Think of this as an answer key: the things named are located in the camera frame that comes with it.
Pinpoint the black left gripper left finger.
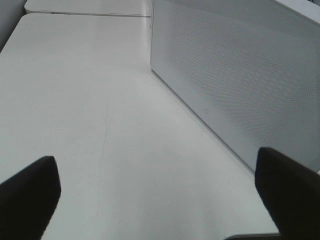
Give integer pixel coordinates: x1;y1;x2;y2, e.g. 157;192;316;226
0;156;62;240

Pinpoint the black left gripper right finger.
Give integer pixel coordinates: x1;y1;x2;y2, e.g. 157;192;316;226
254;147;320;240

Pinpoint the white microwave door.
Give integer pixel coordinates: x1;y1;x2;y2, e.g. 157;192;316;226
150;0;320;172

